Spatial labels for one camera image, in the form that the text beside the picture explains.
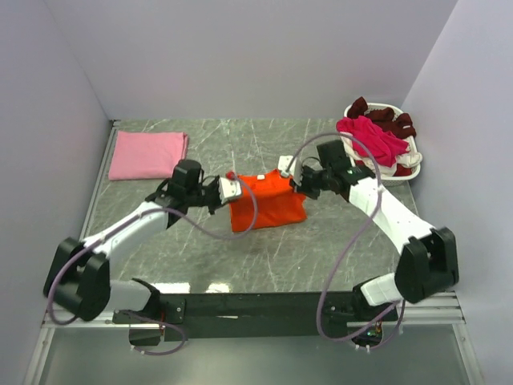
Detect orange t shirt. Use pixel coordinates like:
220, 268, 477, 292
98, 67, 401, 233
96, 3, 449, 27
229, 169, 307, 233

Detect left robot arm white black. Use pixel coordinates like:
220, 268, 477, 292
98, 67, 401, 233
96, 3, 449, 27
43, 160, 241, 325

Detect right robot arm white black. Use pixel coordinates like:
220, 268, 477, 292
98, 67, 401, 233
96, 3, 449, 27
278, 140, 459, 320

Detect magenta t shirt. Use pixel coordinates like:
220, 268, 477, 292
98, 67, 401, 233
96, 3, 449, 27
336, 116, 409, 168

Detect white laundry basket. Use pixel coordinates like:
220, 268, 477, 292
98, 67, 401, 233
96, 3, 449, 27
344, 97, 422, 186

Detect folded pink t shirt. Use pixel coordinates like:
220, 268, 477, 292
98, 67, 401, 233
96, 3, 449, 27
108, 131, 189, 180

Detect dark red t shirt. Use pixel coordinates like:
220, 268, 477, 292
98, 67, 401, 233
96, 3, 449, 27
344, 97, 417, 140

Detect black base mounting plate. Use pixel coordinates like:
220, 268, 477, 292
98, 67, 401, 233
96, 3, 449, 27
112, 291, 399, 347

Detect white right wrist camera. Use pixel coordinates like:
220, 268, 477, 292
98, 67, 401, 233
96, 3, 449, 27
277, 156, 302, 184

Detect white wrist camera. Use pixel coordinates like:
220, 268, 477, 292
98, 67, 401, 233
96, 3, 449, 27
277, 156, 302, 184
218, 172, 243, 205

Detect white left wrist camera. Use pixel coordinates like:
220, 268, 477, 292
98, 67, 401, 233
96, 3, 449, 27
218, 172, 243, 205

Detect aluminium frame rail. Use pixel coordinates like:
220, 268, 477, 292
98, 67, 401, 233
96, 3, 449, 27
42, 292, 466, 328

